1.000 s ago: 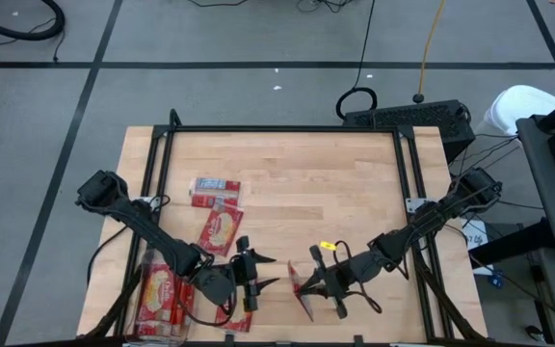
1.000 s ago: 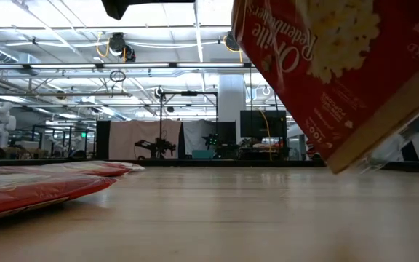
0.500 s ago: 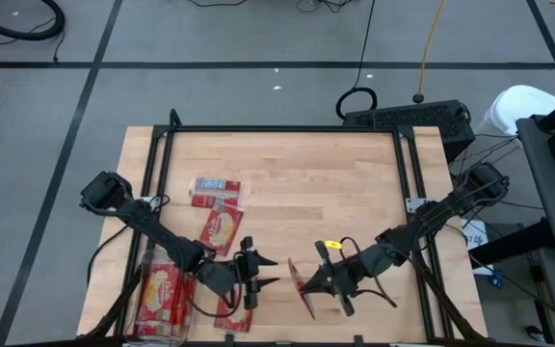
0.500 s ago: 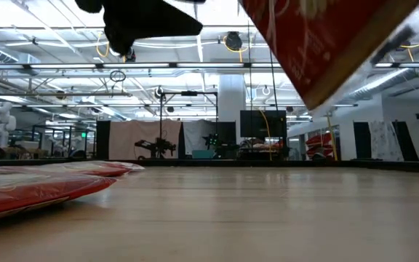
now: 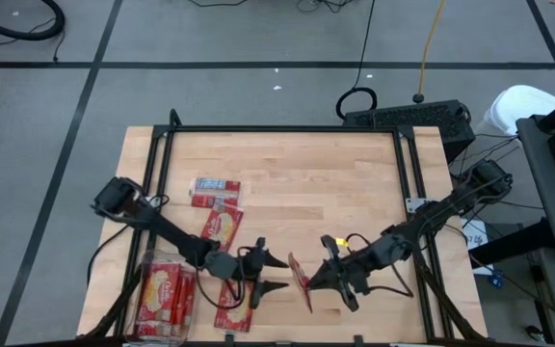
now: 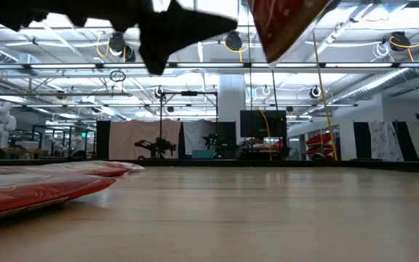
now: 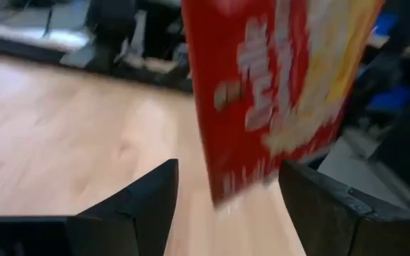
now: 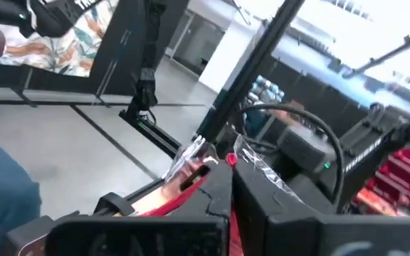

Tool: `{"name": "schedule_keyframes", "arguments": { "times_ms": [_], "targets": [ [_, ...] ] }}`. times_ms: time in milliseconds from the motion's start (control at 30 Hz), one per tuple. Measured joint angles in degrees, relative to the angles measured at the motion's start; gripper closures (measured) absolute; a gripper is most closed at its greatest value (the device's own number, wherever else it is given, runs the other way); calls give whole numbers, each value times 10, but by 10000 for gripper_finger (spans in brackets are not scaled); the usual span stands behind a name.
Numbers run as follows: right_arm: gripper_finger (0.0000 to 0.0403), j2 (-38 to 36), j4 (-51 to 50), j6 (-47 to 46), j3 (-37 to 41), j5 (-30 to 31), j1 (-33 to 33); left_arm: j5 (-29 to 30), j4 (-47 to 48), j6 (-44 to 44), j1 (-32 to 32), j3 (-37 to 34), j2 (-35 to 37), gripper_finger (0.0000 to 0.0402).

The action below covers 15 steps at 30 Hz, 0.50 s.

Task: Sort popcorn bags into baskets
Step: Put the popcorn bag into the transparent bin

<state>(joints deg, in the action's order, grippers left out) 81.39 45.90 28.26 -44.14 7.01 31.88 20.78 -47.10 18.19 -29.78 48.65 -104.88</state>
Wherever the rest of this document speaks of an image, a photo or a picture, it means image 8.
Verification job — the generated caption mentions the red popcorn bag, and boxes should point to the red popcorn bag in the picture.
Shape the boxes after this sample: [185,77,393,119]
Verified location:
[139,134,300,256]

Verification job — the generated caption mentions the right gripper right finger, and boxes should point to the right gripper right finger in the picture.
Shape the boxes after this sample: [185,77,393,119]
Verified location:
[233,161,410,256]

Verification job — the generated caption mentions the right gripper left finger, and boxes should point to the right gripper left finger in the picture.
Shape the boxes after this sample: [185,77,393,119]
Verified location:
[44,160,233,256]

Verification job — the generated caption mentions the red storage bins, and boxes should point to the red storage bins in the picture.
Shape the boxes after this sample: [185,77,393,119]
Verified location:
[352,147,410,218]

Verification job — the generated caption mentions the floral printed backdrop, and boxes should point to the floral printed backdrop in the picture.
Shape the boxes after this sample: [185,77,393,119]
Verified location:
[0,0,120,78]

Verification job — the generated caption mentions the person's leg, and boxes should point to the person's leg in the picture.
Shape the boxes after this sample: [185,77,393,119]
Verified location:
[0,126,43,247]

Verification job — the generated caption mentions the black frame clamp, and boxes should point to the black frame clamp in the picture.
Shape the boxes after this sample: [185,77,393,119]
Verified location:
[93,191,137,218]

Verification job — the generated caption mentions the black left camera cable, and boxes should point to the black left camera cable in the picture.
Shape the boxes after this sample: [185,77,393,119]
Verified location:
[240,102,345,210]

